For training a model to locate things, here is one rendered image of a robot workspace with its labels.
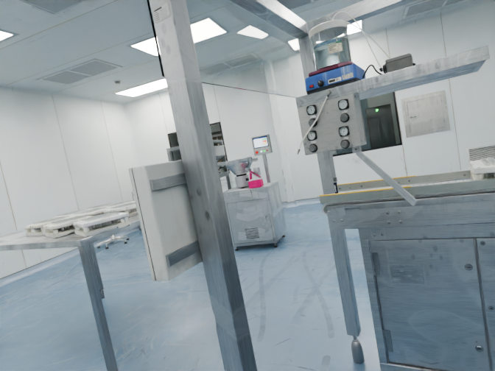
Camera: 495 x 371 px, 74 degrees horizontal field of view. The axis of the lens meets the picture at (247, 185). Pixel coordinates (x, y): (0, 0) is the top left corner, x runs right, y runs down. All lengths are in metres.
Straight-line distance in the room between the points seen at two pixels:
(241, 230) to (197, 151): 3.40
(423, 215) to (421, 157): 5.35
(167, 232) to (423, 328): 1.11
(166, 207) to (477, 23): 6.60
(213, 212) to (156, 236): 0.14
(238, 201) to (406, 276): 2.88
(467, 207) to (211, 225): 0.88
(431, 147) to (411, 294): 5.33
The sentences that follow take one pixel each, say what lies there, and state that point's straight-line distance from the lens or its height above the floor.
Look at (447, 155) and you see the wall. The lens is 6.73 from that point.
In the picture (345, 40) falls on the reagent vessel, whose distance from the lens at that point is 1.45.
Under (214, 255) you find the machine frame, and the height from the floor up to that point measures 0.93.
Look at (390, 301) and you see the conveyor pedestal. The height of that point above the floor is 0.47.
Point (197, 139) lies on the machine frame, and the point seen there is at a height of 1.20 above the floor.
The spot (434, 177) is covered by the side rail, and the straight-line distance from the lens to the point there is 1.57.
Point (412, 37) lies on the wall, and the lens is 6.82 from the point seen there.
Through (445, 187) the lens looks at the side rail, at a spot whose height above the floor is 0.92.
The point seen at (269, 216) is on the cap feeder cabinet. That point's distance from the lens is 3.98.
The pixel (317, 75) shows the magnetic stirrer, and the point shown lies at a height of 1.41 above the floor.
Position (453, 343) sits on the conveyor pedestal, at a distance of 1.57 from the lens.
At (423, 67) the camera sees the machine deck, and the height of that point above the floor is 1.32.
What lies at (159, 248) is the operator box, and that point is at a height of 0.98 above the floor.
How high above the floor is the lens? 1.14
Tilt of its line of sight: 5 degrees down
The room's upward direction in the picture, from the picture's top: 11 degrees counter-clockwise
